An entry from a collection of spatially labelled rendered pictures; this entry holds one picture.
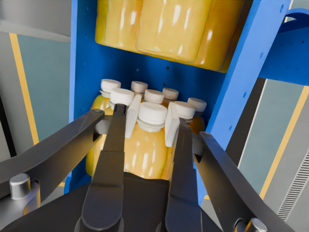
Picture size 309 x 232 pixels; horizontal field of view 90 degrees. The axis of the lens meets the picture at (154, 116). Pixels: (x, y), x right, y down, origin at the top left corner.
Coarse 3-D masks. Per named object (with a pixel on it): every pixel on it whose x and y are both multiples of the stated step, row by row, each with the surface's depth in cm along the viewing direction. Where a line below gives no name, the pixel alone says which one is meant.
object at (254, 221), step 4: (252, 220) 6; (256, 220) 6; (260, 220) 6; (240, 224) 7; (244, 224) 7; (248, 224) 7; (252, 224) 6; (256, 224) 6; (260, 224) 6; (236, 228) 7; (240, 228) 7; (244, 228) 7; (248, 228) 6; (252, 228) 6; (256, 228) 6; (260, 228) 6; (264, 228) 6
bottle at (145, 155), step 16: (144, 128) 20; (160, 128) 22; (128, 144) 20; (144, 144) 20; (160, 144) 21; (128, 160) 20; (144, 160) 20; (160, 160) 21; (144, 176) 21; (160, 176) 23
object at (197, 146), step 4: (180, 120) 17; (184, 120) 18; (180, 124) 16; (184, 124) 16; (192, 132) 15; (176, 136) 15; (192, 136) 14; (196, 136) 14; (196, 140) 14; (196, 144) 14; (200, 144) 14; (196, 148) 14; (200, 148) 14; (196, 152) 14; (200, 152) 14
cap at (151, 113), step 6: (144, 102) 22; (150, 102) 22; (144, 108) 20; (150, 108) 20; (156, 108) 20; (162, 108) 21; (138, 114) 21; (144, 114) 20; (150, 114) 19; (156, 114) 19; (162, 114) 20; (144, 120) 20; (150, 120) 20; (156, 120) 20; (162, 120) 20
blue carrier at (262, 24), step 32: (96, 0) 26; (256, 0) 13; (288, 0) 15; (256, 32) 14; (96, 64) 31; (128, 64) 37; (160, 64) 39; (256, 64) 16; (96, 96) 34; (192, 96) 38; (224, 96) 15; (224, 128) 18; (64, 192) 28
